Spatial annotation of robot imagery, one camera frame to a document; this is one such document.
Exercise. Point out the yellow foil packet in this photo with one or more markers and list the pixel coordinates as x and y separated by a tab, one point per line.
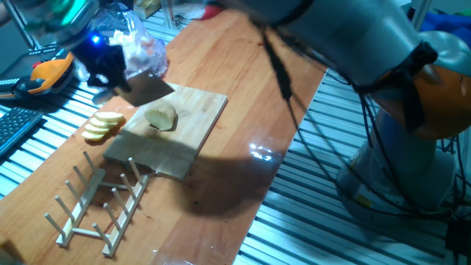
147	7

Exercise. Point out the black computer keyboard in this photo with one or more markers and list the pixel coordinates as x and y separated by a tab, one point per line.
16	127

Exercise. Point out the white red plastic bag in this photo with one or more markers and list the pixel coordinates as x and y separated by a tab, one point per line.
211	13

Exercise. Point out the blue plastic bag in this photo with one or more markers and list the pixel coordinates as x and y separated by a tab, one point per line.
449	25

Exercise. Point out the wooden cutting board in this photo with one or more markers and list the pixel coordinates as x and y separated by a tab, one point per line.
176	147

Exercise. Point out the clear plastic bag of scraps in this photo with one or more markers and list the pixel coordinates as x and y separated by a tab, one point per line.
143	51

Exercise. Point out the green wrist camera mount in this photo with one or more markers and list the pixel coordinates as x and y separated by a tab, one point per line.
73	9

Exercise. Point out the aluminium frame beam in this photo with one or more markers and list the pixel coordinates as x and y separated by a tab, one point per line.
421	14

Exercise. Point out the large glossy brown wooden board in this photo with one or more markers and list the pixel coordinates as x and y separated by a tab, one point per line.
239	73

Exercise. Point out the orange black teach pendant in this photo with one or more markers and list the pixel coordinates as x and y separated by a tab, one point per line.
48	73

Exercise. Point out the thin metal post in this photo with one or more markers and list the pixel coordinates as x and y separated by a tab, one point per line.
169	14

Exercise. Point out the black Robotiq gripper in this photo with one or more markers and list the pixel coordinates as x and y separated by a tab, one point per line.
99	59

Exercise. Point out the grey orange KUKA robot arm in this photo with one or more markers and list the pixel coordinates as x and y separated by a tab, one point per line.
368	37

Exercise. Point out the half potato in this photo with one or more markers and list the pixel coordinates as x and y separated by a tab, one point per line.
160	117

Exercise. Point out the wooden peg dish rack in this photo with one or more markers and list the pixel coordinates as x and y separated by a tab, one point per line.
77	210

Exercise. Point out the steel cleaver knife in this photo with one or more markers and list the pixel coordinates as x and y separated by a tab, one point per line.
147	90

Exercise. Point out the grey metal bar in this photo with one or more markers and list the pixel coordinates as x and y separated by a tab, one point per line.
22	25

